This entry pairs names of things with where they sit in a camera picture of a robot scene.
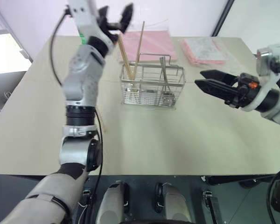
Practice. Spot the wooden chopstick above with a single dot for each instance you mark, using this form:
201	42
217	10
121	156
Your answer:
124	58
139	49

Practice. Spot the white window frame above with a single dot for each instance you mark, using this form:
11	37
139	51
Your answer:
4	37

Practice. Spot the metal spoon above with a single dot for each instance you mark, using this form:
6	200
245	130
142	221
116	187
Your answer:
163	70

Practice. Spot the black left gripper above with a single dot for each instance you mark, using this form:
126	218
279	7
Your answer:
113	26

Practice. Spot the black strut with clip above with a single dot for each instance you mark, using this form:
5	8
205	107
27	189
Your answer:
87	198
210	200

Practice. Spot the black table frame bar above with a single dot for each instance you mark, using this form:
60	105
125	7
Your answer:
235	179

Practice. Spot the grey black rounded leg cover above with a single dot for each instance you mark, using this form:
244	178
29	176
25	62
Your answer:
112	203
175	203

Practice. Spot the pink paper stack in sleeve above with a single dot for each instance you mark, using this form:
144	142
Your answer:
154	44

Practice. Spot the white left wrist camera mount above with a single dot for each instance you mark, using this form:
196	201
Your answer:
82	14

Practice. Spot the dark vertical post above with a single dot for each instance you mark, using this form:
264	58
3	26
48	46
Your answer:
222	17

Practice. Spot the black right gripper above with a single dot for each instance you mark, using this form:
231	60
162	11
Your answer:
246	91

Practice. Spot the pink grey cloth pack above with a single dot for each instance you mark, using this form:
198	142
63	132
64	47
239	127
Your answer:
200	50

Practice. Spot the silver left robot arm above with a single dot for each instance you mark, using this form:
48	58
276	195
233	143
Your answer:
81	77

